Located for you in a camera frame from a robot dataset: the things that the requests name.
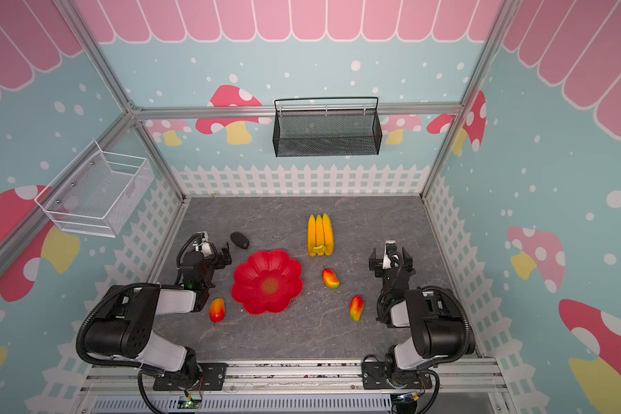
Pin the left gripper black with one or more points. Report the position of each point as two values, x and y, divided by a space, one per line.
227 256

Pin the dark fake avocado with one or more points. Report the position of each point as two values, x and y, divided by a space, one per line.
240 240

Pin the red yellow fake mango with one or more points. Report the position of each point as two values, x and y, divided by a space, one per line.
217 311
356 308
330 279

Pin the red flower-shaped fruit bowl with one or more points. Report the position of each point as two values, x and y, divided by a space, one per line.
267 282

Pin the yellow fake banana bunch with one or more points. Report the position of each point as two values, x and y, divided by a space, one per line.
320 236

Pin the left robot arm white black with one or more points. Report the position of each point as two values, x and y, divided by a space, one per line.
118 331

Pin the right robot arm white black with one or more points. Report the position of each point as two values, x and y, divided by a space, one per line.
440 331

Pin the small green circuit board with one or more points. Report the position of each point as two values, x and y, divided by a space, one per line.
190 403

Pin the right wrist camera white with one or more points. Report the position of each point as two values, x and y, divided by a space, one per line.
391 258

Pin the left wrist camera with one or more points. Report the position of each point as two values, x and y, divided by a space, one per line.
202 245

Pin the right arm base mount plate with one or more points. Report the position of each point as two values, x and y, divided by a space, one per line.
386 376

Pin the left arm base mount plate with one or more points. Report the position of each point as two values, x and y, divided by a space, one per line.
210 377

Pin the white wire wall basket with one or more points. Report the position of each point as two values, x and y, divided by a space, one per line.
97 194

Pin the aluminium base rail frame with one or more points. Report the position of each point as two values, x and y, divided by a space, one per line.
335 386

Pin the right circuit board with wires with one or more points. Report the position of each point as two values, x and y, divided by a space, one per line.
406 403

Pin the black mesh wall basket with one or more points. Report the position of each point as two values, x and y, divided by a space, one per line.
337 126

